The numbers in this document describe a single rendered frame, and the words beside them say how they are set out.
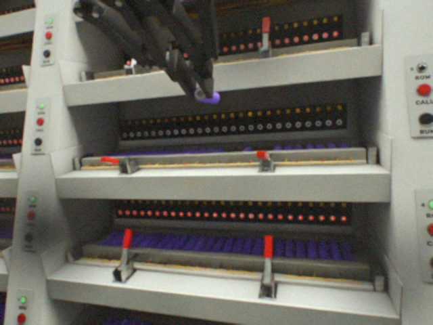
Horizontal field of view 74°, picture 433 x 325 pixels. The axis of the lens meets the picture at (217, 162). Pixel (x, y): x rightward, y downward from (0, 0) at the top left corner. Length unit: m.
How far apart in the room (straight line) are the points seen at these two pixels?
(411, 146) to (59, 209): 0.64
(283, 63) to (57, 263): 0.58
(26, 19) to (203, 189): 0.60
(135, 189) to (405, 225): 0.44
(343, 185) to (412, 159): 0.10
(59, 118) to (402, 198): 0.64
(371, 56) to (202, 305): 0.48
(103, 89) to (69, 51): 0.14
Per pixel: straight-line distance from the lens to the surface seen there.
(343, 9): 0.80
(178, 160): 0.56
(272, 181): 0.47
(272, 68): 0.52
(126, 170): 0.59
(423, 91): 0.51
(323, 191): 0.47
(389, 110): 0.50
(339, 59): 0.52
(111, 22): 0.32
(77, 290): 0.65
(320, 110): 0.65
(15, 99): 0.81
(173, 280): 0.56
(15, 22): 0.90
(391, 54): 0.53
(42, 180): 0.69
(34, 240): 0.70
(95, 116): 0.77
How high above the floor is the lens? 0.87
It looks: 8 degrees up
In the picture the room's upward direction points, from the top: 1 degrees clockwise
